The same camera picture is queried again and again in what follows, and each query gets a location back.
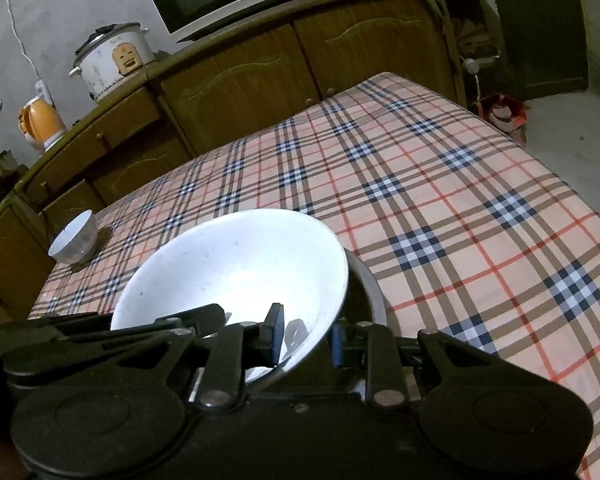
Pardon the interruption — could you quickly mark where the red patterned bag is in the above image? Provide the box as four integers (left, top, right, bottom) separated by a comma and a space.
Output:
469, 93, 528, 148

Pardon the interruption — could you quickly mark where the wide white shallow bowl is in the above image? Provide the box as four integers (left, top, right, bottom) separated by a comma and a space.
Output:
112, 208, 349, 386

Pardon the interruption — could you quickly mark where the brown wooden cabinet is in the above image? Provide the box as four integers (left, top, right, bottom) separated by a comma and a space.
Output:
0, 0, 466, 324

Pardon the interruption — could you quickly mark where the small white deep bowl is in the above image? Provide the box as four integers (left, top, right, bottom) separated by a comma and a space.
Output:
48, 209, 98, 266

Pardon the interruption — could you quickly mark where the steel plate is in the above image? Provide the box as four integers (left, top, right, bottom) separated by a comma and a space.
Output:
247, 250, 387, 396

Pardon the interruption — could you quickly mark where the plaid checkered tablecloth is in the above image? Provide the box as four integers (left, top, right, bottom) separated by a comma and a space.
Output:
32, 73, 600, 479

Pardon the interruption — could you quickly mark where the white rice cooker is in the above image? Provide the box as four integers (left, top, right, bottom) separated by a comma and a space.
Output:
68, 22, 156, 102

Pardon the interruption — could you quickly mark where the orange electric kettle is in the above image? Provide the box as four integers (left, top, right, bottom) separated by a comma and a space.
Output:
18, 96, 67, 154

